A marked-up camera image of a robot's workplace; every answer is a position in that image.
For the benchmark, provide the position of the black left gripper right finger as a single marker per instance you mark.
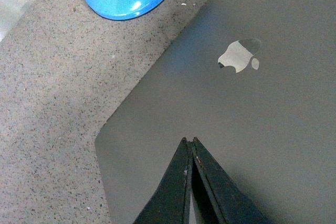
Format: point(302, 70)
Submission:
point(227, 202)

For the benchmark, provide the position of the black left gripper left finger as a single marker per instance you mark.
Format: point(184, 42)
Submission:
point(170, 203)

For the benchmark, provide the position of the grey laptop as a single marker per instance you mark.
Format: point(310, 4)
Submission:
point(254, 81)

